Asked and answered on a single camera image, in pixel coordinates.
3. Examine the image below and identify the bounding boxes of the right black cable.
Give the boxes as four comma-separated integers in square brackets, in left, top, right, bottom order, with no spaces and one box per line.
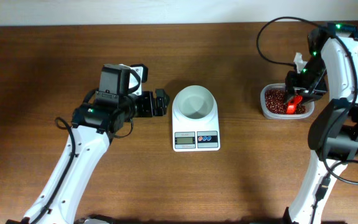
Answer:
[255,16,358,224]

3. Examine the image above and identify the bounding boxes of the orange measuring scoop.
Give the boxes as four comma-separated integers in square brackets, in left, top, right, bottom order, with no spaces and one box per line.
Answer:
[286,95,303,114]

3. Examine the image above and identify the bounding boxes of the clear plastic container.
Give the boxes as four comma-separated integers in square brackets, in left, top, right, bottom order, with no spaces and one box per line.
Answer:
[260,83,314,119]

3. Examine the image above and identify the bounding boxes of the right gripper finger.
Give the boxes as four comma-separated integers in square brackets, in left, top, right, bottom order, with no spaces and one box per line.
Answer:
[283,86,296,104]
[298,93,322,105]

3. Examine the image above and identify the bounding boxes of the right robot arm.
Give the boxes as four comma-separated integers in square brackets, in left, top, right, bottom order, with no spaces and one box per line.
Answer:
[283,22,358,223]

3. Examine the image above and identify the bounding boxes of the white bowl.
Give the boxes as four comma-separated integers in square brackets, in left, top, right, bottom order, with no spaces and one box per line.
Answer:
[173,85,215,120]

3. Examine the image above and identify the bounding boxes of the red beans in container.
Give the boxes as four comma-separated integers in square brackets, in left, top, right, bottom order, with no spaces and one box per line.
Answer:
[265,89,306,114]

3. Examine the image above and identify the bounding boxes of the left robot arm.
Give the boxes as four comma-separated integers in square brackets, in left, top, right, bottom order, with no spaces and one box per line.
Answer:
[21,64,170,223]

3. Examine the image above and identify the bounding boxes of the white digital kitchen scale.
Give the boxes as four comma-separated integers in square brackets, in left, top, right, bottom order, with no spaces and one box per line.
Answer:
[172,100,221,152]

